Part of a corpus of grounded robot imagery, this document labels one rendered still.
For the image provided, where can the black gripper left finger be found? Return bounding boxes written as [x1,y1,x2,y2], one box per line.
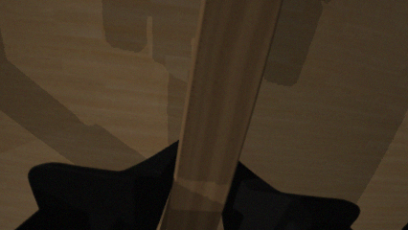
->
[28,140,179,230]

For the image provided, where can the brown wooden rail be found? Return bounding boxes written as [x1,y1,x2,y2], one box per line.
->
[167,0,283,230]

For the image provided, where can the brown wooden post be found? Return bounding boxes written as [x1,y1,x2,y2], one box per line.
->
[159,188,172,230]

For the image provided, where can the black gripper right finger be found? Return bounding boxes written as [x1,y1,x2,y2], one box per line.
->
[221,161,361,230]

